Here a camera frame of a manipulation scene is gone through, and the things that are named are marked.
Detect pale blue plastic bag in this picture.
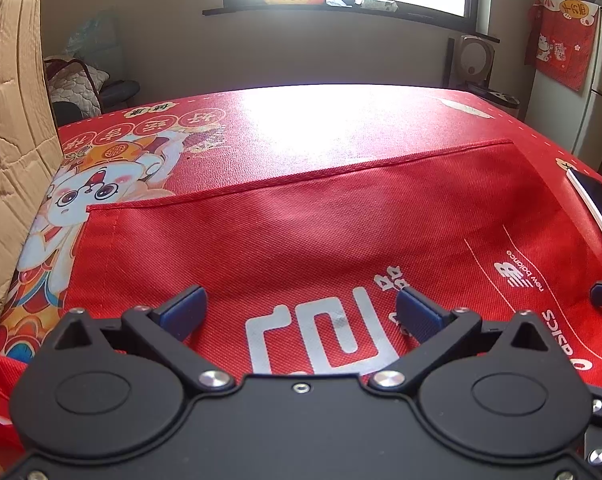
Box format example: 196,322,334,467
65,9,122,62

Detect smartphone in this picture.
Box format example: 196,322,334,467
565,166,602,252

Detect grey round fan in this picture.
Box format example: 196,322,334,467
447,34,498,93

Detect red printed hanging cloth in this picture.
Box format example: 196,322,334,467
524,0,602,93

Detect quilted grey bag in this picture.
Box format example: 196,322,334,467
44,57,111,122

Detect white refrigerator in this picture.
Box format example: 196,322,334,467
522,0,602,162

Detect white tissue packet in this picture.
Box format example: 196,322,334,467
354,0,400,14

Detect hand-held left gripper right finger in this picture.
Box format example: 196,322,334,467
368,287,552,393

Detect black lidded trash bin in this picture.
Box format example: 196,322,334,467
467,86,522,122

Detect brown cardboard box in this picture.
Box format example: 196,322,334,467
0,0,65,324

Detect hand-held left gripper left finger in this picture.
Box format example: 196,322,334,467
55,285,236,394

